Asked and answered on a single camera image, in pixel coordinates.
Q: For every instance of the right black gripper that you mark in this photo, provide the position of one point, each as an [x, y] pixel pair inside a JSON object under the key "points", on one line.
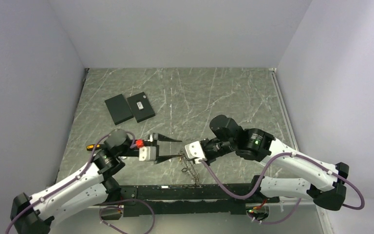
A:
{"points": [[209, 160]]}

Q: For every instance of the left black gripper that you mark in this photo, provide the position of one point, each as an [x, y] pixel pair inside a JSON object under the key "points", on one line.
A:
{"points": [[156, 137]]}

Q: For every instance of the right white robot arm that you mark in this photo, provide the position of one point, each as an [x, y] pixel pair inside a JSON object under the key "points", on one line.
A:
{"points": [[287, 172]]}

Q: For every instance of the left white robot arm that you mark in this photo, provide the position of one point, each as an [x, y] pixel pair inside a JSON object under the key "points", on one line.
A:
{"points": [[90, 185]]}

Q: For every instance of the black box with label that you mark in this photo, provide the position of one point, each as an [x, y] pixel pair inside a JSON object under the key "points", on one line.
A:
{"points": [[140, 107]]}

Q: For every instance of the black box lid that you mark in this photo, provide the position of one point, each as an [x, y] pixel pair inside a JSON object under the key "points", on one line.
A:
{"points": [[119, 109]]}

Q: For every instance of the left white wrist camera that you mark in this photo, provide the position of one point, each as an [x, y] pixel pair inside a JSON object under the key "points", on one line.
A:
{"points": [[148, 153]]}

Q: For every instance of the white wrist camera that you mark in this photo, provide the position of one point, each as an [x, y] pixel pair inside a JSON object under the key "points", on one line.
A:
{"points": [[194, 152], [148, 153]]}

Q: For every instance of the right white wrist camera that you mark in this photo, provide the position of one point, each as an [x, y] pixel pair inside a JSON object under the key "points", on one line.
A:
{"points": [[194, 152]]}

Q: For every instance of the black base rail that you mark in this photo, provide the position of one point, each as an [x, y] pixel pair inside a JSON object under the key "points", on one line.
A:
{"points": [[181, 199]]}

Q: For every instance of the yellow handled screwdriver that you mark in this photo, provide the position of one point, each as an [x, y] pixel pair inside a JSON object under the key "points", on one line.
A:
{"points": [[95, 147]]}

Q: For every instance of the aluminium frame rail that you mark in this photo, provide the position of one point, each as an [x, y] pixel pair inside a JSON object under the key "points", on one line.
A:
{"points": [[308, 170]]}

